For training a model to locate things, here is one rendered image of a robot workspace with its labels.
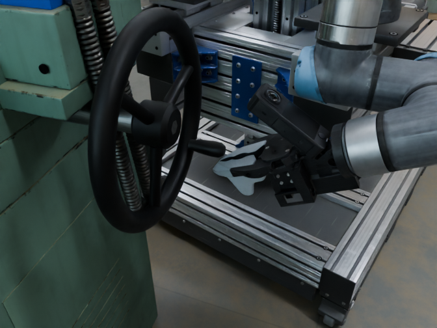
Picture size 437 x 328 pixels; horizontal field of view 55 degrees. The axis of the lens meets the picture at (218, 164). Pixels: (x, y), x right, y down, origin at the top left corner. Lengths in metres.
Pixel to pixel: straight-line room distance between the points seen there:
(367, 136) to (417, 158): 0.06
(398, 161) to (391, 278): 1.01
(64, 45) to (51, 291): 0.42
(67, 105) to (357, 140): 0.35
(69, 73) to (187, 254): 1.03
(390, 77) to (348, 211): 0.82
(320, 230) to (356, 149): 0.78
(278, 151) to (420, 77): 0.20
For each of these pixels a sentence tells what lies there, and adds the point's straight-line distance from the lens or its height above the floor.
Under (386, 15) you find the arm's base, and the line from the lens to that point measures 0.97.
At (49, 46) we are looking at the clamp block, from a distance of 0.52.
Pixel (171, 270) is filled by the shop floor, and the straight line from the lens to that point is 1.43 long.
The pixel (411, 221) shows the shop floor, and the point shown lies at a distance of 1.73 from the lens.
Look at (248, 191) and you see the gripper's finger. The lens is 0.63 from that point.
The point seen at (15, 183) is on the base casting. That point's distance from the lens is 0.63.
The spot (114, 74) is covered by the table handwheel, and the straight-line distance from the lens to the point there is 0.44.
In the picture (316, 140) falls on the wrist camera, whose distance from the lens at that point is 0.55.
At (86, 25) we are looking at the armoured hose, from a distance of 0.53.
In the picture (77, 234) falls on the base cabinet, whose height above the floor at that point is 0.56.
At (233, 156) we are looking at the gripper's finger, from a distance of 0.63.
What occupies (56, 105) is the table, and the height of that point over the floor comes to 0.86.
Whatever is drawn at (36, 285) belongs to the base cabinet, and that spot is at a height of 0.56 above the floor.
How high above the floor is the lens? 1.09
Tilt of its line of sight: 36 degrees down
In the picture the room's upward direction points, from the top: straight up
